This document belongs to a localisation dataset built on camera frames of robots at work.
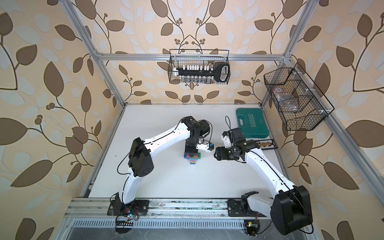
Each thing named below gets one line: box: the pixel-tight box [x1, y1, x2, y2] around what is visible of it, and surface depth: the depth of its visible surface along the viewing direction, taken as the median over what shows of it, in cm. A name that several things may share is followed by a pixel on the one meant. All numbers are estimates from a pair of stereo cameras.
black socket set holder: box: [173, 62, 231, 83], surface depth 86 cm
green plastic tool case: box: [236, 108, 270, 139], surface depth 107 cm
